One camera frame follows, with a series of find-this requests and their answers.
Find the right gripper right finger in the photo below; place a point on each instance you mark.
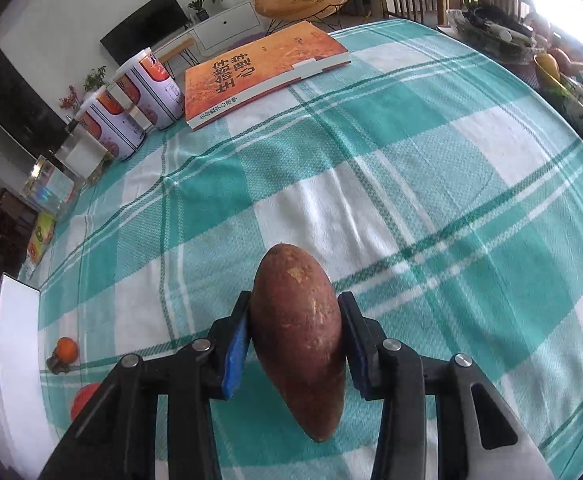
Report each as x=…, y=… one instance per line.
x=479, y=435

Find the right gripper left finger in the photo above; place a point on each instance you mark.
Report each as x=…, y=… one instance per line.
x=113, y=436

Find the small orange tangerine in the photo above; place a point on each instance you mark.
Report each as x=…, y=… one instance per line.
x=67, y=350

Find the reddish brown sweet potato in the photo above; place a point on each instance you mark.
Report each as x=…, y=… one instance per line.
x=297, y=333

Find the red apple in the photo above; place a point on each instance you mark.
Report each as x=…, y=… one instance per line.
x=82, y=397

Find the dark brown chestnut far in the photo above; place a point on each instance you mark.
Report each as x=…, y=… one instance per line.
x=56, y=365

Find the teal plaid tablecloth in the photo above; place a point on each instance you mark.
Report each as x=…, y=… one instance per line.
x=426, y=179

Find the clear jar gold lid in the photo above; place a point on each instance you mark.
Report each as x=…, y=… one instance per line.
x=49, y=188

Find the left orange white canister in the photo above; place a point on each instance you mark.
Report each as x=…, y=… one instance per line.
x=108, y=122

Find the orange white canister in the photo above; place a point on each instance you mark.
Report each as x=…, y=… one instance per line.
x=108, y=122
x=151, y=88

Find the red flower plant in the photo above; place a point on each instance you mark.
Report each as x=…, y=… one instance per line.
x=72, y=101

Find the dark display cabinet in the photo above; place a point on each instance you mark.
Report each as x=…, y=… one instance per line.
x=26, y=117

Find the right orange white canister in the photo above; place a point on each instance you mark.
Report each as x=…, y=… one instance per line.
x=151, y=88

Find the fruit basket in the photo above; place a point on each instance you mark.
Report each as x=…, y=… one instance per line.
x=563, y=92

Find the green leafy plant left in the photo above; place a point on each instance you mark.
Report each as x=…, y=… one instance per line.
x=95, y=78

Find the orange book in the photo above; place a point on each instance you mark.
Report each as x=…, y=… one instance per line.
x=244, y=74

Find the black television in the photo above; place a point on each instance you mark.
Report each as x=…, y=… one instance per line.
x=147, y=26

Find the white tv cabinet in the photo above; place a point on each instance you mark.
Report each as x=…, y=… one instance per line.
x=223, y=31

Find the small potted plant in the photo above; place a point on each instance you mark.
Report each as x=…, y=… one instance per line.
x=197, y=6

